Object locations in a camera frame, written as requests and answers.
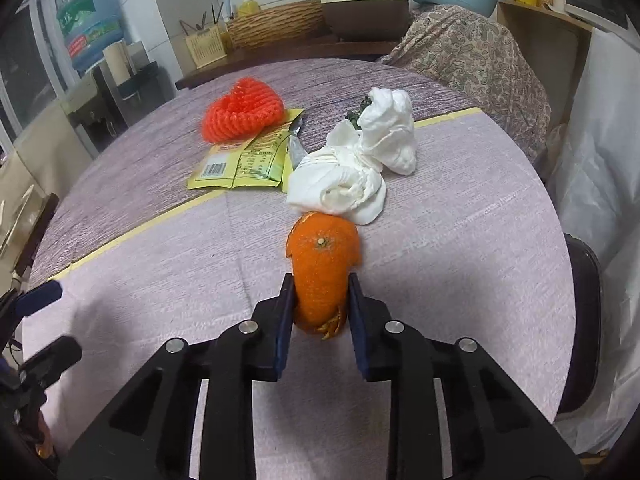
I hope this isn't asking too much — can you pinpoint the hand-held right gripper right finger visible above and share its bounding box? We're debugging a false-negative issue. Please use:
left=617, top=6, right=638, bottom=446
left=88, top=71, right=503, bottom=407
left=347, top=272, right=586, bottom=480

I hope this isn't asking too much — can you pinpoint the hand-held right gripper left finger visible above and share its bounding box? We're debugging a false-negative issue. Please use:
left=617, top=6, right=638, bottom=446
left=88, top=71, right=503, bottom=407
left=57, top=272, right=296, bottom=480

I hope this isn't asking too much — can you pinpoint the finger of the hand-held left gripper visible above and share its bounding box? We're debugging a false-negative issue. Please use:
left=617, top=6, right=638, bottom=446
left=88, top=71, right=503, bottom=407
left=10, top=280, right=63, bottom=318
left=17, top=336, right=82, bottom=391

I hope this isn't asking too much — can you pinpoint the orange peel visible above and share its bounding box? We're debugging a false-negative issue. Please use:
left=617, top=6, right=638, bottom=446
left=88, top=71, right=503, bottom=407
left=286, top=211, right=363, bottom=342

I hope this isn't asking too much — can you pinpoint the black trash bin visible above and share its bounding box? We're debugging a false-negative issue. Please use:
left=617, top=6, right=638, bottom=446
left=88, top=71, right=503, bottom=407
left=555, top=232, right=602, bottom=416

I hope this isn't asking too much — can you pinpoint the white crumpled paper towel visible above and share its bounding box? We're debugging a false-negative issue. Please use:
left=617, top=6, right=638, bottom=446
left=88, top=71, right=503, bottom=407
left=286, top=122, right=388, bottom=226

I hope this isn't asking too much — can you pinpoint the grey purple tablecloth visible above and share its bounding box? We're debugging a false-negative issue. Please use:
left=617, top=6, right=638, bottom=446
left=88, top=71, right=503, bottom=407
left=30, top=57, right=483, bottom=281

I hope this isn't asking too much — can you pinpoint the yellow snack packet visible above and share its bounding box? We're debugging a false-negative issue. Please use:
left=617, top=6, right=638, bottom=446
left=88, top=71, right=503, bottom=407
left=187, top=108, right=307, bottom=193

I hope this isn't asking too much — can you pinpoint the water dispenser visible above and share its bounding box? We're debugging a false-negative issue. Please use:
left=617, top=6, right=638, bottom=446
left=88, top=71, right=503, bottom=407
left=65, top=60, right=166, bottom=160

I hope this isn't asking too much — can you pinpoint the dark green wrapper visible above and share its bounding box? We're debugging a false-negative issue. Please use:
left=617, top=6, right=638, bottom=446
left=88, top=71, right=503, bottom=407
left=346, top=99, right=373, bottom=128

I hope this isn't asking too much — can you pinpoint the red foam fruit net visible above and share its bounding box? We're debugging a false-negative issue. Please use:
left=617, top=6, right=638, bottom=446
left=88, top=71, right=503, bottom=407
left=201, top=77, right=287, bottom=143

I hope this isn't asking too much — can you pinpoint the window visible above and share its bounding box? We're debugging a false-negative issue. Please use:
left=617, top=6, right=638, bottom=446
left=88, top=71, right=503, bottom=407
left=0, top=0, right=71, bottom=161

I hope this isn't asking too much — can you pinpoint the beige paper cup tube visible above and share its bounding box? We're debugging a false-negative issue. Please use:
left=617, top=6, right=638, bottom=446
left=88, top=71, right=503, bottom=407
left=102, top=40, right=137, bottom=83

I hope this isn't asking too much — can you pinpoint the dark wooden counter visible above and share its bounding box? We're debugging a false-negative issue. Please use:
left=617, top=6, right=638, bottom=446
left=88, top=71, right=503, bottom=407
left=175, top=35, right=401, bottom=92

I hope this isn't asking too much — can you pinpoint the blue water jug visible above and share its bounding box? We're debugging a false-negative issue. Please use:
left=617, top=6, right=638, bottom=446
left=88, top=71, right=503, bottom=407
left=56, top=0, right=124, bottom=72

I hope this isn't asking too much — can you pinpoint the paisley patterned cloth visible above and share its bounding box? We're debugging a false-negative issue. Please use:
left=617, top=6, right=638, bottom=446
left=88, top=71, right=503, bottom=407
left=380, top=4, right=553, bottom=161

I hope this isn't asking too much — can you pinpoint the beige chopstick holder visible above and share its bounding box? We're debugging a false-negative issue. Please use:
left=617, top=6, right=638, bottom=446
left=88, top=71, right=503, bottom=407
left=180, top=2, right=226, bottom=69

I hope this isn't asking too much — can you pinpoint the white plastic sheet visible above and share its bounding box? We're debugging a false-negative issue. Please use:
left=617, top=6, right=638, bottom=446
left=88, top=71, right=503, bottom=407
left=547, top=25, right=640, bottom=456

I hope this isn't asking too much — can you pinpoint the wicker basket basin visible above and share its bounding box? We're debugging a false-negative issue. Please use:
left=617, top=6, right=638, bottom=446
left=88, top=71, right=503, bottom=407
left=226, top=0, right=326, bottom=51

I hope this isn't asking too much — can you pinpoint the brown cooker pot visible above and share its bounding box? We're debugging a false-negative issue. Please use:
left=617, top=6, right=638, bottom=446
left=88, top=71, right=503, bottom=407
left=320, top=0, right=412, bottom=42

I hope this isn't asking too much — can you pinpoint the wooden cabinet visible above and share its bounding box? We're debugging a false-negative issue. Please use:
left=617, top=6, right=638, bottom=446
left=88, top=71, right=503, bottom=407
left=496, top=0, right=593, bottom=126

